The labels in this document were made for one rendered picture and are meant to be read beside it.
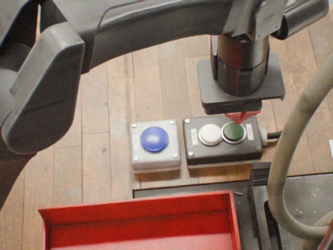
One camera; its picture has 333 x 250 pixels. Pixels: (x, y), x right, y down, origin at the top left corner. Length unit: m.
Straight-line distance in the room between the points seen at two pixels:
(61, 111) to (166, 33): 0.12
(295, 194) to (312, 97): 0.60
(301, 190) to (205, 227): 0.14
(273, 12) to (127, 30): 0.17
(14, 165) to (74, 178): 0.31
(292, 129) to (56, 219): 0.58
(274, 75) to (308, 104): 0.49
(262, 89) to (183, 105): 0.21
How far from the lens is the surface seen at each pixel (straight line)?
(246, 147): 0.88
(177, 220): 0.85
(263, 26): 0.65
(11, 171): 0.61
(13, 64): 0.56
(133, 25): 0.54
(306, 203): 0.88
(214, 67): 0.75
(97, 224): 0.86
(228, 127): 0.88
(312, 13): 0.72
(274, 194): 0.37
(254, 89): 0.76
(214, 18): 0.60
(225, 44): 0.69
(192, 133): 0.88
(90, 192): 0.89
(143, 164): 0.87
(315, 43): 1.03
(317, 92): 0.29
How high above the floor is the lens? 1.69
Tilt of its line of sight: 58 degrees down
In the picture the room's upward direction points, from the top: 4 degrees counter-clockwise
